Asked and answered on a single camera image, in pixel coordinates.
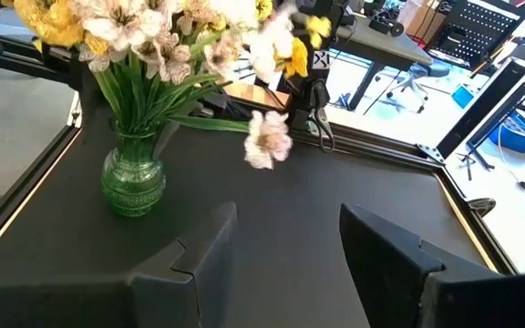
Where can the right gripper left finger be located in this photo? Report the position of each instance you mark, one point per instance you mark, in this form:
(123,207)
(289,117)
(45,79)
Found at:
(176,296)

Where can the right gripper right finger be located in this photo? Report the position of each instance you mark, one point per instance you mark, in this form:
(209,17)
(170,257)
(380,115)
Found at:
(404,282)

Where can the white artificial flower bouquet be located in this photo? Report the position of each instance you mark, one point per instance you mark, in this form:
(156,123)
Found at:
(267,141)
(116,20)

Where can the yellow artificial flower bouquet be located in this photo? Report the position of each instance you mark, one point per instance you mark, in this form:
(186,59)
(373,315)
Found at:
(296,59)
(48,23)

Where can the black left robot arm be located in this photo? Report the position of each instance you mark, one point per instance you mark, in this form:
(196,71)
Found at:
(308,95)

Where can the green glass vase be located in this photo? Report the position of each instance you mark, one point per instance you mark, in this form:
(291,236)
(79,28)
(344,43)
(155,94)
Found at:
(132,182)

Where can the black table mat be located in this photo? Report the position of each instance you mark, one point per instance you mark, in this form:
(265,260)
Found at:
(290,191)

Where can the blue storage bin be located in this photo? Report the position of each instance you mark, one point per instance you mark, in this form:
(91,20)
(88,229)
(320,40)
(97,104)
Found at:
(463,96)
(513,134)

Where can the grey office chair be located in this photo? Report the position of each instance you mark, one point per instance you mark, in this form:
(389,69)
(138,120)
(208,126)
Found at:
(431,68)

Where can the grey desk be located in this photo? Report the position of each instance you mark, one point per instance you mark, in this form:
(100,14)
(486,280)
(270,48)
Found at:
(381,48)

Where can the cardboard box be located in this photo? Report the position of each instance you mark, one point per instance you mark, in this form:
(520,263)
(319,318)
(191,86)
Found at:
(419,18)

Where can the black pegboard panel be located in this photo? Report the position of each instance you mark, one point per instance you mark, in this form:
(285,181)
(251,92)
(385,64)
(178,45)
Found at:
(476,27)

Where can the black clamp mount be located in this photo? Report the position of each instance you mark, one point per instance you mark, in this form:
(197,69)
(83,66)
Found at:
(385,26)

